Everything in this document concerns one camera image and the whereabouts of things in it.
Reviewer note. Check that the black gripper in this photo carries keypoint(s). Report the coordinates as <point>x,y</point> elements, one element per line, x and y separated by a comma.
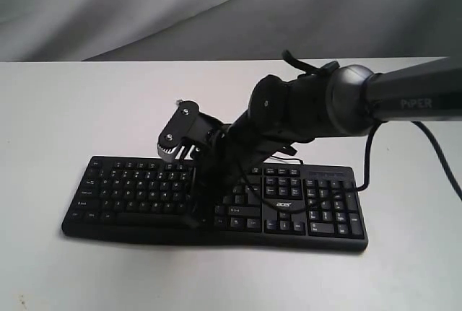
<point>234,151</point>

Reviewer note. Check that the black acer keyboard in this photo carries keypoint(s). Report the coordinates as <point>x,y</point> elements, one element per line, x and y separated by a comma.
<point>142,201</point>

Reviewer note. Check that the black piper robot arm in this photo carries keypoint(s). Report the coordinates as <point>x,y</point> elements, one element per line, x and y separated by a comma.
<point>322,102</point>

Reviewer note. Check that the grey backdrop cloth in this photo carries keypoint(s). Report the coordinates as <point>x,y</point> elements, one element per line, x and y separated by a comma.
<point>189,30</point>

